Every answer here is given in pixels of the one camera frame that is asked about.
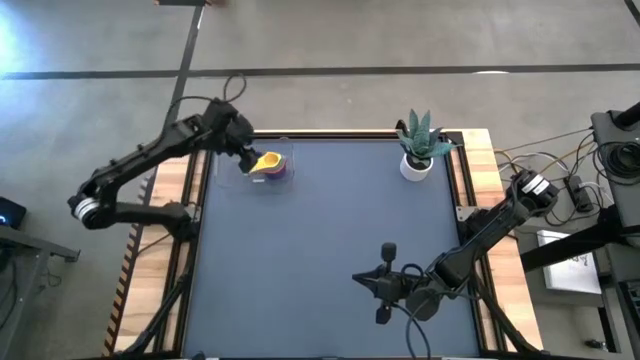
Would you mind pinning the black aluminium rig frame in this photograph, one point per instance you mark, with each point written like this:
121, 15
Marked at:
345, 136

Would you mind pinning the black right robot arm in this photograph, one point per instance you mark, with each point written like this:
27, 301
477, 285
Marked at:
480, 235

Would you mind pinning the red measuring cup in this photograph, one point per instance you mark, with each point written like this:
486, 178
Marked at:
274, 171

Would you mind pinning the wooden table border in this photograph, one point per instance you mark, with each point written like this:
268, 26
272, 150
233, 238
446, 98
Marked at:
480, 160

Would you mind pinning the yellow measuring cup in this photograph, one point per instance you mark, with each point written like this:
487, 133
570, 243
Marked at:
270, 161

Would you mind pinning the green plant in white pot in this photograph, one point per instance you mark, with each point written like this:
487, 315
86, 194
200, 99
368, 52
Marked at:
416, 170

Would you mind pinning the purple measuring cup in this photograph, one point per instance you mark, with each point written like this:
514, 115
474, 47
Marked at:
280, 176

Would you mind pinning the black device blue light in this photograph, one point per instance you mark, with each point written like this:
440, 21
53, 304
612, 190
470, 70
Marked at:
11, 212

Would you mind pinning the black power strip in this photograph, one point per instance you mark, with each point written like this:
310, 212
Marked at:
580, 195

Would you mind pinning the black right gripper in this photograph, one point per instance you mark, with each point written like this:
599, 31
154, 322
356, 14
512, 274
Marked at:
389, 286

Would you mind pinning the black workstation desk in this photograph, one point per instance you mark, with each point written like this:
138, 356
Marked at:
630, 200

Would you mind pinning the yellow black hazard strip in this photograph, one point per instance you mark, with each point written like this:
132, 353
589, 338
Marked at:
127, 280

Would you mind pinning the clear plastic basket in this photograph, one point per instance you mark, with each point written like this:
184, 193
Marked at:
230, 175

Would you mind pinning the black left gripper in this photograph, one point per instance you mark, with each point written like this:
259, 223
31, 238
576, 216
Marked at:
232, 127

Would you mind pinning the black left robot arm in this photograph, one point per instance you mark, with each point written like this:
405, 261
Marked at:
140, 155

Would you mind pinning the grey desk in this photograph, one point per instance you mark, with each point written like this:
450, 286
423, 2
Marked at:
30, 245

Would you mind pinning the white printed box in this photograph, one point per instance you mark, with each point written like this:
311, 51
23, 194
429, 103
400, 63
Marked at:
570, 272

